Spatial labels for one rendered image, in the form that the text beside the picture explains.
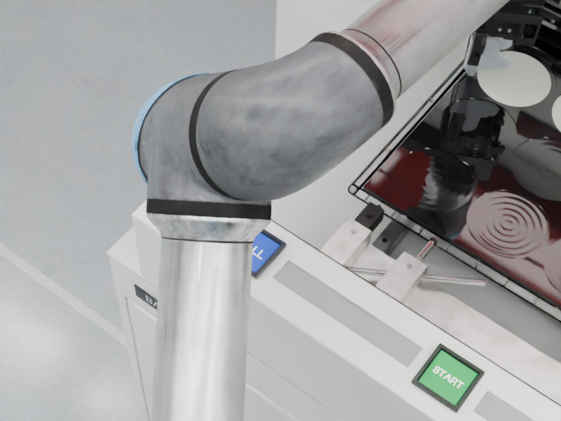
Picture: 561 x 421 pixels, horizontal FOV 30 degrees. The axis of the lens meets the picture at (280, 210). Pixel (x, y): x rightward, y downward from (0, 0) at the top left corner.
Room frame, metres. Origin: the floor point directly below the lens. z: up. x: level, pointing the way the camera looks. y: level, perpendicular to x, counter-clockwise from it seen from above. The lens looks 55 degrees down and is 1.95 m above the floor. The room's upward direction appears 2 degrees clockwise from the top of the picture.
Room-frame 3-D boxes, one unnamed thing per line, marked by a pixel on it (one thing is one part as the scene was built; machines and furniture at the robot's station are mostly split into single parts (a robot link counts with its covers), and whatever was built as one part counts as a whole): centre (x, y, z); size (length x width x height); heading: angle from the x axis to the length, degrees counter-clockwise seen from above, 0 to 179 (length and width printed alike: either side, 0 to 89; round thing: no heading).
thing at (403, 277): (0.64, -0.14, 0.89); 0.08 x 0.03 x 0.03; 145
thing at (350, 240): (0.68, -0.07, 0.89); 0.08 x 0.03 x 0.03; 145
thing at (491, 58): (0.96, -0.27, 0.95); 0.06 x 0.03 x 0.09; 84
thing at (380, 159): (0.92, -0.19, 0.90); 0.37 x 0.01 x 0.01; 145
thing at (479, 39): (0.96, -0.24, 0.99); 0.05 x 0.02 x 0.09; 174
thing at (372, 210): (0.73, -0.11, 0.90); 0.04 x 0.02 x 0.03; 145
